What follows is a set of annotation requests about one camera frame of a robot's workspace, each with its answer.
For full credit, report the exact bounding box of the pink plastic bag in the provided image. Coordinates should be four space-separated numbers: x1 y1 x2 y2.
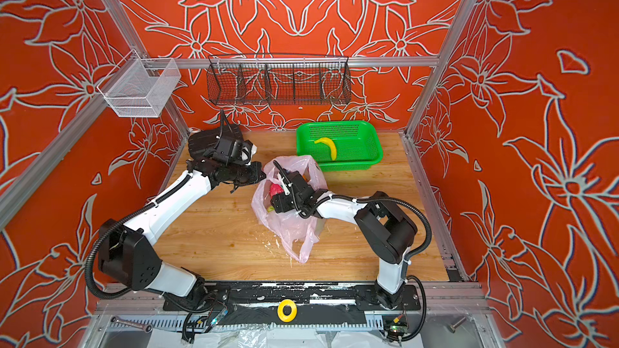
251 155 327 264

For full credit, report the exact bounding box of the pink dragon fruit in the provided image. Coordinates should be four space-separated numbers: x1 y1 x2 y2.
269 183 286 211

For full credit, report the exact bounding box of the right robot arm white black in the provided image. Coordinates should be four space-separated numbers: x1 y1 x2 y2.
271 161 432 309

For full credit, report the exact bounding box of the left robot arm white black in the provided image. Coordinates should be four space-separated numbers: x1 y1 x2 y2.
85 135 265 300

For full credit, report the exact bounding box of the black plastic case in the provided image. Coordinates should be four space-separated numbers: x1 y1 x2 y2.
188 124 244 160

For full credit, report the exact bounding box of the yellow banana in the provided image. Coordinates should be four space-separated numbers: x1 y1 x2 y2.
314 137 338 161

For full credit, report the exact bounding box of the green plastic basket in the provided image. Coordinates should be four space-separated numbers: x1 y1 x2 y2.
296 120 384 172

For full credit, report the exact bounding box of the yellow tape roll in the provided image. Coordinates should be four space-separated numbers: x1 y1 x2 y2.
277 299 298 323

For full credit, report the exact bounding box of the metal wrench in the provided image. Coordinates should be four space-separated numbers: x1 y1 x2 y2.
110 316 153 334

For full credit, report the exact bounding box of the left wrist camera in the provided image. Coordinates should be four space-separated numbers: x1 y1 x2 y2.
240 140 257 164

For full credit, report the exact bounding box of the black wire wall basket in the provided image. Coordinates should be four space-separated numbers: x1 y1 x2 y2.
206 53 352 106

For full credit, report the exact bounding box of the clear plastic wall bin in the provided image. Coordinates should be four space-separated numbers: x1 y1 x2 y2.
96 50 181 119

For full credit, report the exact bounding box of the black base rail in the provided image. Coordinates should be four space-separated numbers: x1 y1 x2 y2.
163 281 427 330

